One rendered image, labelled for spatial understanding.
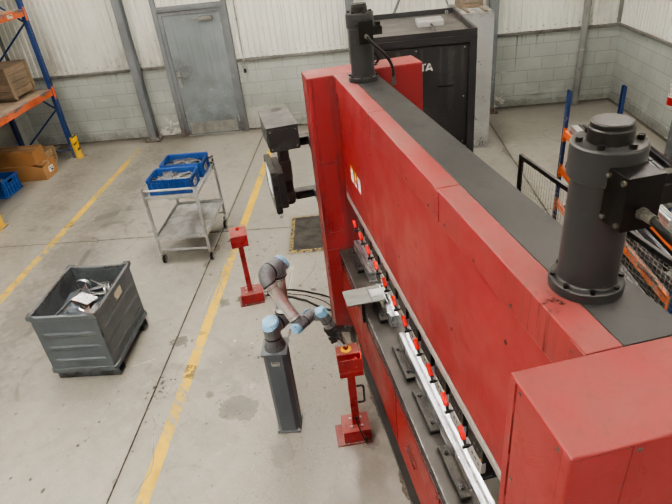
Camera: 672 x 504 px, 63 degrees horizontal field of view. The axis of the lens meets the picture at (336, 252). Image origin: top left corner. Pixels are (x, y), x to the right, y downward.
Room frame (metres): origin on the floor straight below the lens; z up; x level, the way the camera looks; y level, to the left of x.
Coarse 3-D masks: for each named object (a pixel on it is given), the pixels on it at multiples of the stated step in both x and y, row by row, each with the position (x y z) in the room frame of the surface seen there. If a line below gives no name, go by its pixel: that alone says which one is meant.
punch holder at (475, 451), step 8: (472, 432) 1.53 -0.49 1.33; (472, 440) 1.53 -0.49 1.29; (472, 448) 1.52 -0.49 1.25; (480, 448) 1.46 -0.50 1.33; (472, 456) 1.52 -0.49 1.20; (480, 456) 1.45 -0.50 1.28; (480, 464) 1.44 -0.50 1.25; (488, 464) 1.44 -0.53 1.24; (480, 472) 1.44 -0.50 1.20; (488, 472) 1.44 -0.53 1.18
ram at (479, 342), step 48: (384, 192) 2.76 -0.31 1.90; (384, 240) 2.82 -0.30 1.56; (432, 240) 2.01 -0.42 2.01; (432, 288) 2.01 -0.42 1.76; (480, 288) 1.53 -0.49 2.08; (432, 336) 2.01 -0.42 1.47; (480, 336) 1.51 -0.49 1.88; (528, 336) 1.21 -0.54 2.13; (480, 384) 1.49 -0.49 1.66; (480, 432) 1.47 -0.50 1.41
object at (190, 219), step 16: (208, 176) 5.94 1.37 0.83; (144, 192) 5.46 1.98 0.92; (176, 208) 6.24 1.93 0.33; (192, 208) 6.19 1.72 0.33; (208, 208) 6.14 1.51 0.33; (224, 208) 6.27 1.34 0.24; (176, 224) 5.80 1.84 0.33; (192, 224) 5.76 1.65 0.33; (208, 224) 5.71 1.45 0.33; (224, 224) 6.17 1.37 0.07; (208, 240) 5.41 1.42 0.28
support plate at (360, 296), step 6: (360, 288) 3.13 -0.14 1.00; (372, 288) 3.12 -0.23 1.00; (348, 294) 3.08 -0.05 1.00; (354, 294) 3.07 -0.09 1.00; (360, 294) 3.06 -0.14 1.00; (366, 294) 3.06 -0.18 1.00; (348, 300) 3.01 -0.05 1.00; (354, 300) 3.00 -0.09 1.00; (360, 300) 2.99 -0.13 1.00; (366, 300) 2.99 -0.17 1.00; (372, 300) 2.98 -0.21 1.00; (378, 300) 2.98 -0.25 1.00; (348, 306) 2.94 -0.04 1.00
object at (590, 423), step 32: (608, 352) 0.94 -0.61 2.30; (640, 352) 0.93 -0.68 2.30; (512, 384) 0.89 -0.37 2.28; (544, 384) 0.86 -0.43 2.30; (576, 384) 0.85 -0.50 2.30; (608, 384) 0.84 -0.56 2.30; (640, 384) 0.83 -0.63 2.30; (512, 416) 0.88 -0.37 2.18; (544, 416) 0.77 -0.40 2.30; (576, 416) 0.76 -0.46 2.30; (608, 416) 0.75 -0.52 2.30; (640, 416) 0.75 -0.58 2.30; (512, 448) 0.87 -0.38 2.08; (544, 448) 0.75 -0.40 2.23; (576, 448) 0.69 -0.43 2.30; (608, 448) 0.68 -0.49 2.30; (640, 448) 0.69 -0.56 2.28; (512, 480) 0.85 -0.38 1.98; (544, 480) 0.73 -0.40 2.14; (576, 480) 0.67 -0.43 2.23; (608, 480) 0.68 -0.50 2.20; (640, 480) 0.69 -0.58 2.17
